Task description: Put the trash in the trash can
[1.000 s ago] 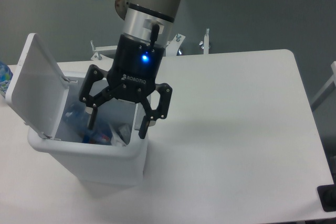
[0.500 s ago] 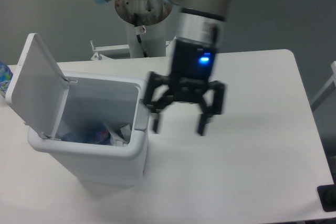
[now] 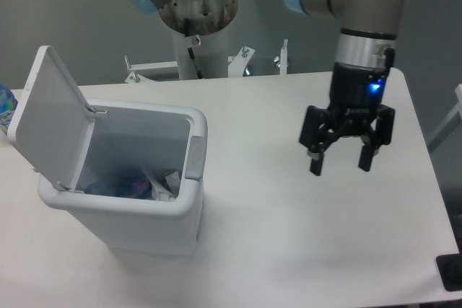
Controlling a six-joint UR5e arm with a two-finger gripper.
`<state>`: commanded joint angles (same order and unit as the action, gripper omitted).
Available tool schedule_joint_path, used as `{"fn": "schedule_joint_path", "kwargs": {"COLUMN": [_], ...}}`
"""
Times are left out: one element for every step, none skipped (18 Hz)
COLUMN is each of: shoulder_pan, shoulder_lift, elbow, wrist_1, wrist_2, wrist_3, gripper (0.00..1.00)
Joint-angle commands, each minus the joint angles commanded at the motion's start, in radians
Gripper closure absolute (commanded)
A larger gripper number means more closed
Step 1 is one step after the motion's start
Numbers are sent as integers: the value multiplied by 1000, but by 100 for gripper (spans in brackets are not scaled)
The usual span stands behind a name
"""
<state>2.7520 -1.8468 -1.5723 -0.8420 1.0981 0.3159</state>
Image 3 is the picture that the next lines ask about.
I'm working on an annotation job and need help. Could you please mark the white trash can lid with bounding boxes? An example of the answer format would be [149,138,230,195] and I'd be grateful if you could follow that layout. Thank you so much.
[7,45,107,190]

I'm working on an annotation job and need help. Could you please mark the clear plastic wrapper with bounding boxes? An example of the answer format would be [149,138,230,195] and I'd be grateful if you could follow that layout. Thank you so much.
[143,170,180,202]

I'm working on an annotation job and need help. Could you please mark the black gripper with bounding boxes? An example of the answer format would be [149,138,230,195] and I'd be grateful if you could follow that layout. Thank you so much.
[299,48,395,176]

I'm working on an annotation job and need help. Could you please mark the black cable on pedestal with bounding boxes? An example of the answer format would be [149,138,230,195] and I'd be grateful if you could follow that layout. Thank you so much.
[183,17,204,80]

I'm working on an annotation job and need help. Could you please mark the round metal base flange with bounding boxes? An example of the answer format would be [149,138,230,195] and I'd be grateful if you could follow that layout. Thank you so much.
[158,0,238,37]

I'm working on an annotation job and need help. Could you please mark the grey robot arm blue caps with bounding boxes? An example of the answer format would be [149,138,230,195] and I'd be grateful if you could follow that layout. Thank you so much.
[130,0,404,175]

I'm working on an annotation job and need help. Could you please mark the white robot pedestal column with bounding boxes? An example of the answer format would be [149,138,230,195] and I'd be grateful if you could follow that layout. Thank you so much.
[172,30,228,75]

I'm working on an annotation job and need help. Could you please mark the clear plastic water bottle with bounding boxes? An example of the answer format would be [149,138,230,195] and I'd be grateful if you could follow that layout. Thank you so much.
[84,173,152,198]

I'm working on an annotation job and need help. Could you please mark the blue labelled bottle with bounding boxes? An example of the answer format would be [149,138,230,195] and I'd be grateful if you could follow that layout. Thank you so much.
[0,85,18,135]

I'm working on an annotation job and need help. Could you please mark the black object table edge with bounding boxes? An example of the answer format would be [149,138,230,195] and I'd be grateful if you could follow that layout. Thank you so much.
[436,253,461,292]

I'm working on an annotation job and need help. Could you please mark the white plastic trash can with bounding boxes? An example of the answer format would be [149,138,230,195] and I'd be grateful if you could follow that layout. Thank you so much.
[38,99,208,255]

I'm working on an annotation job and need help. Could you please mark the white metal frame bracket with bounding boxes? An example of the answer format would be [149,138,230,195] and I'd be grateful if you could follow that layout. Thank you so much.
[124,46,256,84]

